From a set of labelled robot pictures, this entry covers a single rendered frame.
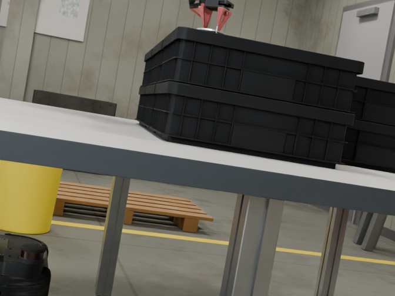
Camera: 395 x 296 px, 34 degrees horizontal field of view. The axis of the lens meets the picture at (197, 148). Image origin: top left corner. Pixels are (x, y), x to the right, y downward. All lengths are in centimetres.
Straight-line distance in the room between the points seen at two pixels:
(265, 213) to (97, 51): 666
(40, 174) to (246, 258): 247
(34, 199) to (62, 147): 255
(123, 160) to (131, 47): 678
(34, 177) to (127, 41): 444
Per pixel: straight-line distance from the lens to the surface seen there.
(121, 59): 764
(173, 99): 129
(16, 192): 343
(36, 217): 347
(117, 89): 763
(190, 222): 422
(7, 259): 187
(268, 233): 103
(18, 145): 89
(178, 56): 130
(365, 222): 508
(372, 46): 645
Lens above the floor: 76
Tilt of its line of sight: 3 degrees down
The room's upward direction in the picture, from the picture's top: 10 degrees clockwise
